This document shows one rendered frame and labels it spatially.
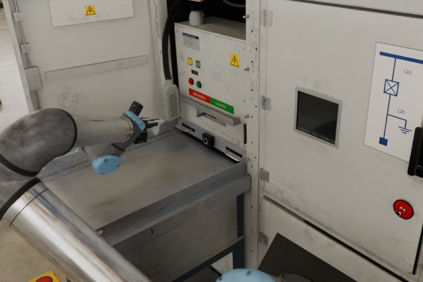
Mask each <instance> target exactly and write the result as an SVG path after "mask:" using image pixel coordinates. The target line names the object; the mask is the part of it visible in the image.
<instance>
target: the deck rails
mask: <svg viewBox="0 0 423 282"><path fill-rule="evenodd" d="M147 133H148V136H147V142H145V143H141V144H134V143H131V144H130V146H129V147H128V148H127V149H126V150H125V151H124V152H127V151H129V150H132V149H135V148H137V147H140V146H143V145H145V144H149V143H151V142H154V141H156V140H159V139H162V138H164V137H167V136H170V135H173V134H174V132H172V131H171V121H167V120H166V121H164V123H163V124H161V125H160V127H159V131H158V134H157V135H154V134H153V132H149V131H148V130H147ZM89 165H91V163H90V161H89V160H88V158H87V157H86V155H85V153H84V152H83V150H81V151H76V152H73V153H71V154H67V155H64V156H62V157H59V158H56V159H54V160H52V161H51V162H49V163H48V164H47V165H46V166H45V167H44V169H42V170H41V171H40V172H39V173H38V174H37V177H38V178H39V179H40V180H41V181H42V182H43V183H44V182H45V181H49V180H51V179H54V178H57V177H59V176H62V175H64V174H67V173H70V172H72V171H76V170H78V169H81V168H83V167H86V166H89ZM245 175H246V174H245V161H241V162H239V163H237V164H235V165H233V166H230V167H228V168H226V169H224V170H222V171H220V172H218V173H215V174H213V175H211V176H209V177H207V178H205V179H202V180H201V181H198V182H196V183H194V184H191V185H189V186H187V187H185V188H183V189H180V190H179V191H177V192H174V193H172V194H170V195H168V196H165V197H163V198H161V199H159V200H157V201H155V202H153V203H150V204H148V205H146V206H144V207H141V208H139V209H138V210H135V211H133V212H131V213H129V214H127V215H124V216H122V217H120V218H117V219H116V220H114V221H112V222H109V223H107V224H105V225H103V226H100V227H98V228H96V229H94V230H95V231H97V232H99V231H100V230H102V232H103V233H101V234H100V236H102V237H103V238H104V239H105V240H106V241H107V242H111V241H112V240H115V239H117V238H119V237H121V236H122V235H125V234H127V233H129V232H131V231H132V230H135V229H136V228H139V227H141V226H143V225H145V224H147V223H149V222H151V221H153V220H155V219H157V218H159V217H161V216H163V215H165V214H167V213H170V212H172V211H174V210H176V209H178V208H180V207H182V206H184V205H186V204H188V203H190V202H192V201H194V200H196V199H198V198H201V197H202V196H204V195H207V194H208V193H211V192H212V191H215V190H216V189H218V188H221V187H222V186H225V185H226V184H229V183H231V182H233V181H235V180H237V179H239V178H241V177H243V176H245Z"/></svg>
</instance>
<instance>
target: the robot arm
mask: <svg viewBox="0 0 423 282"><path fill-rule="evenodd" d="M142 109H143V105H141V104H140V103H138V102H136V101H134V102H133V103H132V105H131V107H130V108H129V110H126V111H125V112H123V114H122V115H121V116H89V115H70V114H69V113H68V112H66V111H65V110H62V109H59V108H44V109H40V110H36V111H34V112H32V113H29V114H27V115H25V116H23V117H21V118H20V119H18V120H16V121H15V122H14V123H12V124H10V126H8V127H7V128H5V129H4V130H3V131H2V132H1V133H0V221H2V223H6V224H7V225H8V226H9V227H10V228H12V229H13V230H14V231H15V232H16V233H17V234H18V235H19V236H20V237H21V238H22V239H24V240H25V241H26V242H27V243H28V244H30V245H31V246H32V248H34V249H35V250H36V251H37V252H38V253H39V254H41V255H42V256H43V257H44V258H45V259H46V260H47V261H48V262H49V263H50V264H52V265H53V266H54V267H55V268H56V269H57V270H59V271H60V272H61V273H62V274H63V275H64V276H65V277H66V278H67V279H68V280H70V281H71V282H152V281H151V280H150V279H148V277H146V275H144V273H142V272H141V271H140V270H139V269H138V268H136V267H135V266H134V265H133V264H132V263H131V262H130V261H129V260H128V259H127V258H125V257H124V256H123V255H122V254H121V253H120V252H118V251H117V250H116V249H115V248H114V247H113V246H112V245H111V244H110V243H109V242H107V241H106V240H105V239H104V238H103V237H102V236H100V235H99V234H98V233H97V231H95V230H94V229H93V228H92V227H91V226H90V225H88V224H87V223H86V222H85V221H84V220H83V219H82V218H81V217H80V216H79V215H77V214H76V213H75V212H74V211H73V210H71V209H70V208H69V207H68V206H67V205H66V204H65V203H64V202H63V201H62V200H61V199H59V198H58V197H57V196H56V195H55V194H53V193H52V192H51V191H50V190H49V189H48V188H47V187H46V186H45V185H44V183H43V182H42V181H41V180H40V179H39V178H38V177H37V174H38V173H39V172H40V171H41V170H42V168H43V167H45V166H46V165H47V164H48V163H49V162H51V161H52V160H54V159H55V158H57V157H60V156H63V155H66V154H67V153H69V152H70V151H71V150H72V149H76V150H78V151H81V150H83V152H84V153H85V155H86V157H87V158H88V160H89V161H90V163H91V165H92V167H93V168H94V169H95V171H96V172H97V173H99V174H109V173H112V172H113V171H115V170H117V169H118V167H119V166H120V162H121V161H120V156H121V155H122V154H123V153H124V151H125V150H126V149H127V148H128V147H129V146H130V144H131V143H134V144H141V143H145V142H147V136H148V133H147V130H148V131H149V132H153V134H154V135H157V134H158V131H159V127H160V125H161V124H163V123H164V120H162V119H160V118H139V117H138V116H139V114H140V112H141V110H142ZM142 141H144V142H142ZM216 282H311V281H310V280H309V279H306V278H304V277H302V276H299V275H295V274H284V275H281V276H278V277H275V276H272V275H270V274H266V273H264V272H262V271H259V270H256V269H245V268H239V269H233V270H230V271H228V272H226V273H225V274H223V275H222V276H221V277H220V278H218V279H217V280H216Z"/></svg>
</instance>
